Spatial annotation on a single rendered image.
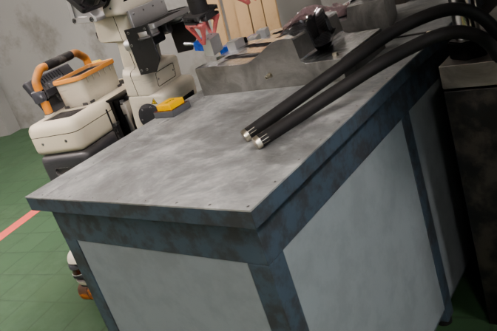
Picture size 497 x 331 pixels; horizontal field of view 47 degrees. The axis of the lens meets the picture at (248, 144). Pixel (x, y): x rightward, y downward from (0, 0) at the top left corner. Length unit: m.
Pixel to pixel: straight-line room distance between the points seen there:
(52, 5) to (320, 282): 5.12
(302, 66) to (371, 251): 0.52
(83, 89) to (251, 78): 0.80
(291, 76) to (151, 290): 0.67
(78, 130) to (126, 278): 0.86
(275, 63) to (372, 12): 0.44
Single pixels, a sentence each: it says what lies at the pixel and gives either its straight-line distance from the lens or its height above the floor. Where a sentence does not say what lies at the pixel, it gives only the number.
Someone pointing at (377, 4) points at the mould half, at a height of 0.90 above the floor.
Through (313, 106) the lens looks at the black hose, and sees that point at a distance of 1.22.
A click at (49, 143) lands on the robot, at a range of 2.23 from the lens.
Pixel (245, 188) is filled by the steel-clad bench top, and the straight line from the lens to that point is 1.04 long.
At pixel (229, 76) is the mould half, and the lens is 1.70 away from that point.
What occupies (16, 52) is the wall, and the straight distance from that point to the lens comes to 6.56.
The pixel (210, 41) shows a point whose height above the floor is 0.95.
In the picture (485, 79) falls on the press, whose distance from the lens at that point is 1.46.
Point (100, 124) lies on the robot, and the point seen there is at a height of 0.74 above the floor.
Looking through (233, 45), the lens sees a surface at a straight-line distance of 1.87.
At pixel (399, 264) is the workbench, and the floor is 0.36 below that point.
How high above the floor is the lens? 1.21
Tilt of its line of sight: 19 degrees down
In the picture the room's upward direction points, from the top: 18 degrees counter-clockwise
